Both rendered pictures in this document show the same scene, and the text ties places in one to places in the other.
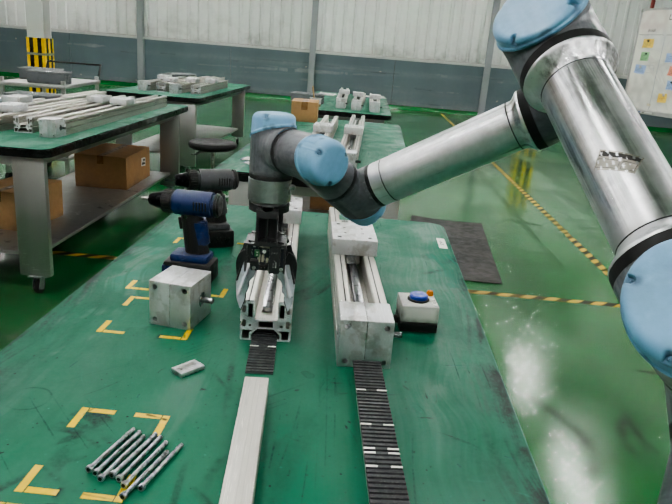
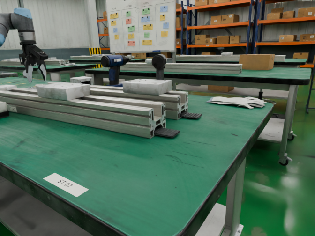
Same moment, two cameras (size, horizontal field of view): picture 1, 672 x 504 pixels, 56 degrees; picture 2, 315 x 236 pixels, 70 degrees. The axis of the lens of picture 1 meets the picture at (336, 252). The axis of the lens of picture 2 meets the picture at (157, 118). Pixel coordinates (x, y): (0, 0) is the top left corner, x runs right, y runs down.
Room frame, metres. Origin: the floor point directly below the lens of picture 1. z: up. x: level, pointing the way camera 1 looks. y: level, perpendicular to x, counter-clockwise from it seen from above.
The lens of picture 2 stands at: (2.30, -0.55, 1.03)
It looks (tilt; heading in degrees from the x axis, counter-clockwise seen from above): 17 degrees down; 123
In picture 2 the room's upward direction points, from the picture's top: 2 degrees counter-clockwise
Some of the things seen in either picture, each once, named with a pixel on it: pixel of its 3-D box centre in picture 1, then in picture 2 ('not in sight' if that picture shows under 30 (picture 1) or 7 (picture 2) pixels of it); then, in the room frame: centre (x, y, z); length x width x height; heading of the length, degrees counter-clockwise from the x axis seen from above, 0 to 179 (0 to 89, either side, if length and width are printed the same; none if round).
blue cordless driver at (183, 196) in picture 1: (179, 233); (119, 75); (1.46, 0.38, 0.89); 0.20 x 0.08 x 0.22; 86
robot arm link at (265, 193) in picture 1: (271, 190); (26, 37); (1.08, 0.12, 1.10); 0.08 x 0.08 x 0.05
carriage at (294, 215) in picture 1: (282, 213); (147, 89); (1.80, 0.16, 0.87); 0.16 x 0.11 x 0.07; 3
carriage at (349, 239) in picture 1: (352, 243); (64, 94); (1.56, -0.04, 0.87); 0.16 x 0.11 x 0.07; 3
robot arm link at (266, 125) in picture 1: (273, 145); (23, 20); (1.08, 0.12, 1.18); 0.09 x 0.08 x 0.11; 43
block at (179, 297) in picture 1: (186, 297); (80, 86); (1.22, 0.30, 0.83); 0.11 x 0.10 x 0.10; 78
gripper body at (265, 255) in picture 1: (267, 236); (29, 53); (1.08, 0.12, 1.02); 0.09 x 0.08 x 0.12; 3
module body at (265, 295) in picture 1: (277, 256); (101, 97); (1.55, 0.15, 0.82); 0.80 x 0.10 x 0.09; 3
